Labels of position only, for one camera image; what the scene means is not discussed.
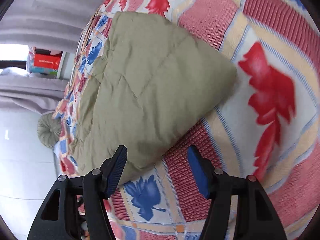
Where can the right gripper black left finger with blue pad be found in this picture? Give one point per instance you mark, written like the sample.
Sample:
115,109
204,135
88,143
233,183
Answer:
73,200

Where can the khaki puffer jacket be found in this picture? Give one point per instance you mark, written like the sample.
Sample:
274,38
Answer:
153,82

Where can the round grey-green pleated cushion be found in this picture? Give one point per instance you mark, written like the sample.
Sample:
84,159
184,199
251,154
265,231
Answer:
48,130

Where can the patchwork leaf print bedspread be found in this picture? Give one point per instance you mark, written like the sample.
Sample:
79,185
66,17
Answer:
269,126

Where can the teal box on windowsill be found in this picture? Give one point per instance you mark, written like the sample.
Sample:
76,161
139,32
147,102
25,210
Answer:
30,63

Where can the red box on windowsill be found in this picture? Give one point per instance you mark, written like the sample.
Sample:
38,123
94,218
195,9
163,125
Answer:
47,61

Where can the grey curtain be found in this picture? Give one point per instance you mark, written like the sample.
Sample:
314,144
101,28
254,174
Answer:
45,24

